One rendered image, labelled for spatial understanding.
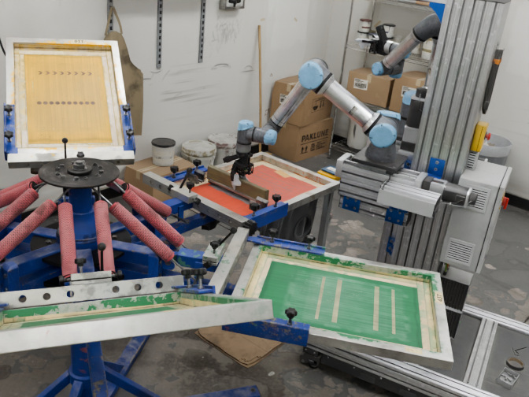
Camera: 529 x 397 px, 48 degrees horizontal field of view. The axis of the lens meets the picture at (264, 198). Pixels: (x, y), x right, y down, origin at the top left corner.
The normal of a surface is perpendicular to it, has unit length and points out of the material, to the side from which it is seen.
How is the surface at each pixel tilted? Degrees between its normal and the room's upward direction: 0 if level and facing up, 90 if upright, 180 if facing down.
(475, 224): 90
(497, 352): 0
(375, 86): 90
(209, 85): 90
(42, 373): 0
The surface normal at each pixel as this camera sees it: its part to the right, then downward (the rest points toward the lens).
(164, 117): 0.76, 0.34
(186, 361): 0.10, -0.91
